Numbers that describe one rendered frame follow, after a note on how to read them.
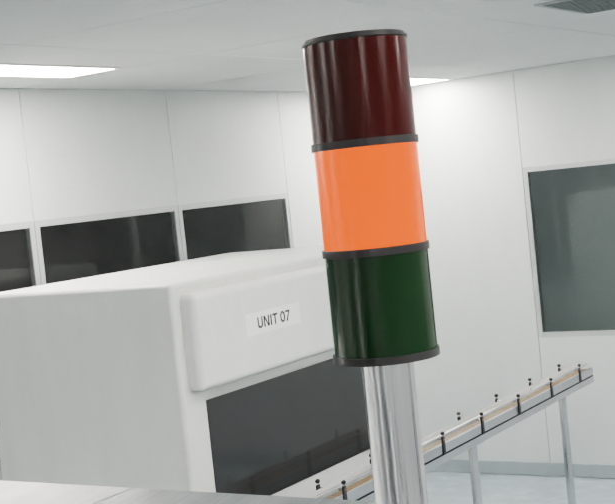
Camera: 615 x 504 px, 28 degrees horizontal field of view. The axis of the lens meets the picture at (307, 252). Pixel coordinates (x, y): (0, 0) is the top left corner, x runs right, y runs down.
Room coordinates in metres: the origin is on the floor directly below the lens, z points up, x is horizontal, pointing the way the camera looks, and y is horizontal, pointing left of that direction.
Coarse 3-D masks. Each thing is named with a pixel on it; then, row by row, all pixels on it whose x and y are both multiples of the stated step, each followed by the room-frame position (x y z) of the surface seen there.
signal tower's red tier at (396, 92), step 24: (312, 48) 0.58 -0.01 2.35; (336, 48) 0.57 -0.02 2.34; (360, 48) 0.57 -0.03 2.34; (384, 48) 0.57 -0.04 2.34; (312, 72) 0.58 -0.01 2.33; (336, 72) 0.57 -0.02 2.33; (360, 72) 0.57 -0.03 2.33; (384, 72) 0.57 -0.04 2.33; (408, 72) 0.58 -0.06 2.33; (312, 96) 0.58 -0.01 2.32; (336, 96) 0.57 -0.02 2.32; (360, 96) 0.57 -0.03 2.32; (384, 96) 0.57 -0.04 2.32; (408, 96) 0.58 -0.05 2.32; (312, 120) 0.59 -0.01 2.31; (336, 120) 0.57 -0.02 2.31; (360, 120) 0.57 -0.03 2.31; (384, 120) 0.57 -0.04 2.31; (408, 120) 0.58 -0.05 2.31
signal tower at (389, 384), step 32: (352, 32) 0.57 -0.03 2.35; (384, 32) 0.57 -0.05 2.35; (352, 256) 0.57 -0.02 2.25; (384, 384) 0.58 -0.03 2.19; (384, 416) 0.58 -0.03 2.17; (416, 416) 0.59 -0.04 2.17; (384, 448) 0.58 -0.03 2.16; (416, 448) 0.58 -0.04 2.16; (384, 480) 0.58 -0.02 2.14; (416, 480) 0.58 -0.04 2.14
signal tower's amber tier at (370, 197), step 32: (320, 160) 0.58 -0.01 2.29; (352, 160) 0.57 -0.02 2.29; (384, 160) 0.57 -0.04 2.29; (416, 160) 0.58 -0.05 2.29; (320, 192) 0.58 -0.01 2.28; (352, 192) 0.57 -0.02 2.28; (384, 192) 0.57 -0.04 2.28; (416, 192) 0.58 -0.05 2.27; (352, 224) 0.57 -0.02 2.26; (384, 224) 0.57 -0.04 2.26; (416, 224) 0.58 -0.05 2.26
